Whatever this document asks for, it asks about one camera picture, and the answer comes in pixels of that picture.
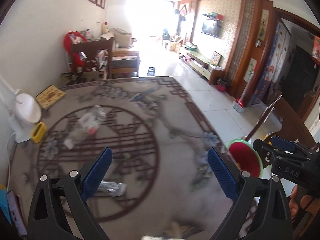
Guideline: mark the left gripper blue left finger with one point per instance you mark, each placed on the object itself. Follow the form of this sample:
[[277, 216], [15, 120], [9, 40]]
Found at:
[[93, 172]]

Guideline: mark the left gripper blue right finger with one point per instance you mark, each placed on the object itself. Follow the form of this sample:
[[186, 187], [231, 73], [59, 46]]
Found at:
[[223, 175]]

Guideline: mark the small red trash basket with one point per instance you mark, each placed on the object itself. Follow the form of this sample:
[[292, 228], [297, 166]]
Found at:
[[223, 84]]

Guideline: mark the person right hand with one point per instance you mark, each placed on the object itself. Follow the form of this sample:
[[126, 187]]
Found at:
[[293, 204]]

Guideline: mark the silver foil wrapper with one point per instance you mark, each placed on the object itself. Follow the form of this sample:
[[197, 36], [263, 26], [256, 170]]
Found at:
[[112, 189]]

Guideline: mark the red bin green rim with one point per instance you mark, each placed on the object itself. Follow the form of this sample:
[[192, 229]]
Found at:
[[246, 157]]

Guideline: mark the carved wooden chair near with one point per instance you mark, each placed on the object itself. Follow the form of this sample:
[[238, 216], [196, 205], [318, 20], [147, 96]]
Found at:
[[292, 127]]

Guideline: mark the crushed clear plastic bottle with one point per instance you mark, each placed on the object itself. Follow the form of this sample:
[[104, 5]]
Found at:
[[85, 127]]

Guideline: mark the patterned floral tablecloth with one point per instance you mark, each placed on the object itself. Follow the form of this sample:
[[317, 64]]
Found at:
[[159, 139]]

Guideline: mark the yellow tape measure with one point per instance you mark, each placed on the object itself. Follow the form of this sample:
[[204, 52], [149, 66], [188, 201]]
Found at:
[[38, 132]]

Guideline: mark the white mop bucket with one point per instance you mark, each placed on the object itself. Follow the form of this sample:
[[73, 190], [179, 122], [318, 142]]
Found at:
[[238, 106]]

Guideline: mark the yellow patterned book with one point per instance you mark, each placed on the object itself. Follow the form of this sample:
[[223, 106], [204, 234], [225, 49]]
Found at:
[[49, 96]]

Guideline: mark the white desk fan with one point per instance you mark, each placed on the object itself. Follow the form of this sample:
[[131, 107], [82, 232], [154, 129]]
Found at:
[[23, 110]]

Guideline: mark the low TV cabinet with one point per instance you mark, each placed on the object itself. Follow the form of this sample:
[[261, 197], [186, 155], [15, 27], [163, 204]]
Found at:
[[201, 65]]

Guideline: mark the red bag on chair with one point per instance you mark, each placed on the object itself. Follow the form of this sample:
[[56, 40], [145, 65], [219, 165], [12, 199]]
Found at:
[[69, 40]]

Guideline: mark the small black stool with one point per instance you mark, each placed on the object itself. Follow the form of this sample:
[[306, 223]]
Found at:
[[151, 71]]

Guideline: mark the wooden sofa with cushions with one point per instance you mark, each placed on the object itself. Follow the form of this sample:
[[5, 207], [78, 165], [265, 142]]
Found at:
[[125, 56]]

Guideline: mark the wooden chair far end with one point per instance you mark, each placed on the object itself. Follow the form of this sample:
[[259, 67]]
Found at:
[[88, 52]]

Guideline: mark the wall mounted television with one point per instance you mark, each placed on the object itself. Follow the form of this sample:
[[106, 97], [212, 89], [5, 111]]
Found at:
[[211, 27]]

